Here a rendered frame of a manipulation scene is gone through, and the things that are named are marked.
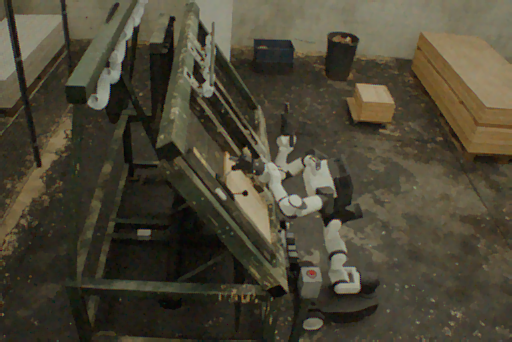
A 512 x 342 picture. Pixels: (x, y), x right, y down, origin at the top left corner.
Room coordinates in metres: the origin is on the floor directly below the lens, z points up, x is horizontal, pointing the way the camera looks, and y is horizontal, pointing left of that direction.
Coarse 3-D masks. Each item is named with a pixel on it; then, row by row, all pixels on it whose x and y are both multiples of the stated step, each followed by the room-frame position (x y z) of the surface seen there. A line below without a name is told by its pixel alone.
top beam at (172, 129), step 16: (192, 16) 3.63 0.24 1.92; (192, 32) 3.33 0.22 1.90; (176, 48) 3.06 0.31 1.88; (176, 64) 2.76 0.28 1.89; (192, 64) 2.84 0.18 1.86; (176, 80) 2.51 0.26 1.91; (176, 96) 2.29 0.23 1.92; (176, 112) 2.10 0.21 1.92; (160, 128) 2.02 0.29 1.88; (176, 128) 1.97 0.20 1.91; (160, 144) 1.86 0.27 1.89; (176, 144) 1.85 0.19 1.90
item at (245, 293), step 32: (128, 128) 4.02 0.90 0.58; (128, 160) 4.02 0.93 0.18; (96, 192) 2.77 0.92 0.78; (192, 224) 2.87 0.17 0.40; (96, 288) 1.84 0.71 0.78; (128, 288) 1.86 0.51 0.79; (160, 288) 1.87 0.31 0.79; (192, 288) 1.89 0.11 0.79; (224, 288) 1.90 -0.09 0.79; (256, 288) 1.91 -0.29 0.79
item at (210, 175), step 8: (192, 152) 2.10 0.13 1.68; (192, 160) 2.10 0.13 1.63; (200, 160) 2.10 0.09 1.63; (200, 168) 2.10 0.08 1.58; (208, 168) 2.12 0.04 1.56; (208, 176) 2.10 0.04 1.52; (216, 184) 2.10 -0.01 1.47; (224, 192) 2.10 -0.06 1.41; (232, 200) 2.11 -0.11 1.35; (232, 208) 2.11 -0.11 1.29; (240, 208) 2.12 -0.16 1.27; (248, 216) 2.14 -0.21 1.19; (248, 224) 2.11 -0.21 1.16; (256, 232) 2.11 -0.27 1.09; (264, 240) 2.11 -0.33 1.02; (264, 248) 2.11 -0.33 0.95; (272, 248) 2.13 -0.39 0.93
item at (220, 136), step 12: (192, 84) 2.57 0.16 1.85; (192, 96) 2.59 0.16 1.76; (192, 108) 2.59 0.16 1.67; (204, 108) 2.59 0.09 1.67; (204, 120) 2.59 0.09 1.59; (216, 120) 2.64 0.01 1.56; (216, 132) 2.59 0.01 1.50; (228, 144) 2.59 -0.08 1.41; (252, 180) 2.60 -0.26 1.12; (264, 192) 2.60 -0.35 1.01
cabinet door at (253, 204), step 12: (228, 156) 2.57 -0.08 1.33; (228, 168) 2.43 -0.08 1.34; (228, 180) 2.30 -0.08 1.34; (240, 180) 2.48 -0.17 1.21; (252, 192) 2.52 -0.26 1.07; (240, 204) 2.22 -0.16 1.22; (252, 204) 2.38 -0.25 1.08; (264, 204) 2.57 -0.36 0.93; (252, 216) 2.25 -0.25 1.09; (264, 216) 2.42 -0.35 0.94; (264, 228) 2.29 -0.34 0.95
